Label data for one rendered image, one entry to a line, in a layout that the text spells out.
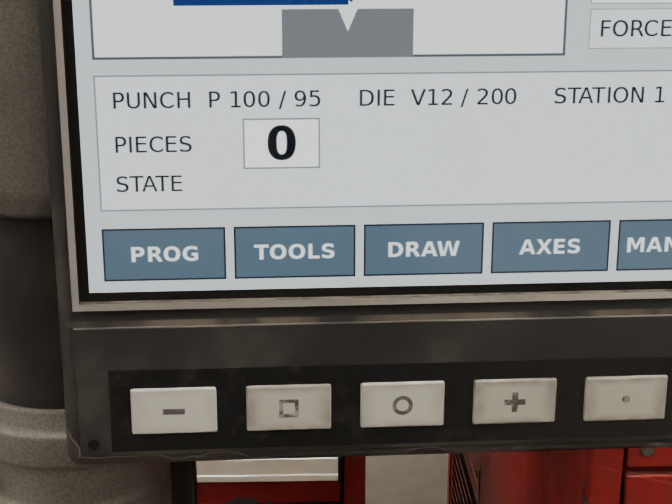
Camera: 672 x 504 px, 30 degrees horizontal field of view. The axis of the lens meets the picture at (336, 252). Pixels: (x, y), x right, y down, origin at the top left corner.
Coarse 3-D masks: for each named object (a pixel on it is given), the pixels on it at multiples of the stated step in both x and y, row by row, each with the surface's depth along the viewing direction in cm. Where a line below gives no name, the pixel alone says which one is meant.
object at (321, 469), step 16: (208, 464) 134; (224, 464) 134; (240, 464) 134; (256, 464) 134; (272, 464) 134; (288, 464) 134; (304, 464) 134; (320, 464) 134; (336, 464) 134; (352, 464) 136; (208, 480) 134; (224, 480) 134; (240, 480) 134; (256, 480) 135; (272, 480) 135; (288, 480) 135; (304, 480) 135; (320, 480) 135; (336, 480) 135; (352, 480) 136; (208, 496) 137; (224, 496) 137; (240, 496) 137; (256, 496) 137; (272, 496) 137; (288, 496) 137; (304, 496) 137; (320, 496) 138; (336, 496) 138; (352, 496) 137
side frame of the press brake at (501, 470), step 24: (456, 456) 183; (480, 456) 155; (504, 456) 137; (528, 456) 122; (552, 456) 110; (576, 456) 100; (600, 456) 96; (624, 456) 97; (648, 456) 97; (456, 480) 183; (480, 480) 155; (504, 480) 137; (528, 480) 122; (552, 480) 110; (576, 480) 100; (600, 480) 97; (624, 480) 97; (648, 480) 97
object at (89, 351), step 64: (64, 0) 50; (64, 64) 50; (64, 128) 51; (64, 192) 52; (64, 256) 53; (64, 320) 53; (128, 320) 54; (192, 320) 54; (256, 320) 54; (320, 320) 54; (384, 320) 54; (448, 320) 54; (512, 320) 55; (576, 320) 55; (640, 320) 55; (64, 384) 55; (128, 384) 54; (192, 384) 54; (256, 384) 55; (320, 384) 55; (384, 384) 55; (448, 384) 55; (512, 384) 55; (576, 384) 56; (640, 384) 56; (128, 448) 55; (192, 448) 55; (256, 448) 55; (320, 448) 56; (384, 448) 56; (448, 448) 56; (512, 448) 57; (576, 448) 57
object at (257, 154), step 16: (256, 128) 52; (272, 128) 52; (288, 128) 52; (304, 128) 52; (256, 144) 52; (272, 144) 52; (288, 144) 52; (304, 144) 52; (256, 160) 52; (272, 160) 52; (288, 160) 52; (304, 160) 52
